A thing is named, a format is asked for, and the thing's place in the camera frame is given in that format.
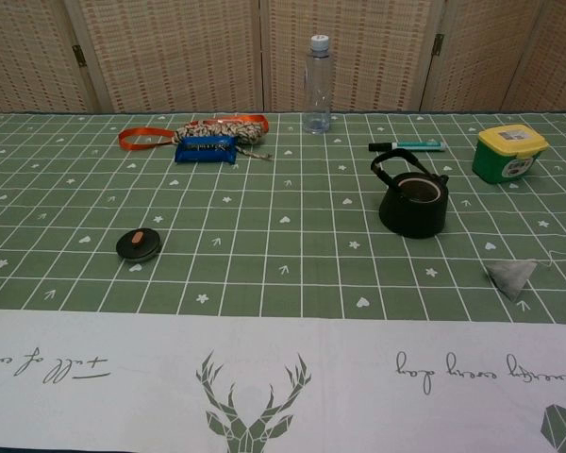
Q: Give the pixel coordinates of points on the grey pyramid tea bag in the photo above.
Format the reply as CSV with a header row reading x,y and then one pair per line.
x,y
511,278

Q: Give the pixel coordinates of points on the black teapot lid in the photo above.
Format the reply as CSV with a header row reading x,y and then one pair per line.
x,y
138,244

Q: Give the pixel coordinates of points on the green grid tablecloth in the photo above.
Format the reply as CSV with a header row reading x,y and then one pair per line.
x,y
283,264

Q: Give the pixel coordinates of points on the blue snack packet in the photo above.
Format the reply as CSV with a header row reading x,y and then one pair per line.
x,y
205,150

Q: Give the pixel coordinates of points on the clear plastic water bottle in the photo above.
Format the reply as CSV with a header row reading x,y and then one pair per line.
x,y
317,94

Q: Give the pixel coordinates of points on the teal white marker pen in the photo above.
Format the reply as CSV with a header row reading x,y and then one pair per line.
x,y
415,146

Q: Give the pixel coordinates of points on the woven bamboo folding screen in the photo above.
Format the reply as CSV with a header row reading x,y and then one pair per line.
x,y
179,56

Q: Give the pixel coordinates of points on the green tub with yellow lid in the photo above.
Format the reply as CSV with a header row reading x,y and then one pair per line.
x,y
504,158

